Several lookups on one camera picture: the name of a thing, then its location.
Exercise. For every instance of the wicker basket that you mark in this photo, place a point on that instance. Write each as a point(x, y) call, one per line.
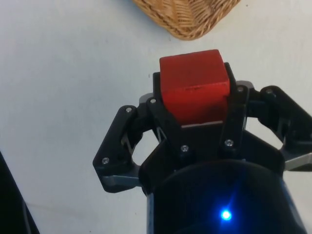
point(187, 17)

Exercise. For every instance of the red cube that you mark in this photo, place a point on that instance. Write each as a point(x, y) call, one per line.
point(195, 80)

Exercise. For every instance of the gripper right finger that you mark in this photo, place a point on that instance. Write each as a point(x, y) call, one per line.
point(287, 114)

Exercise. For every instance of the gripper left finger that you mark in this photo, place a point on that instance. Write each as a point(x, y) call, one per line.
point(114, 146)

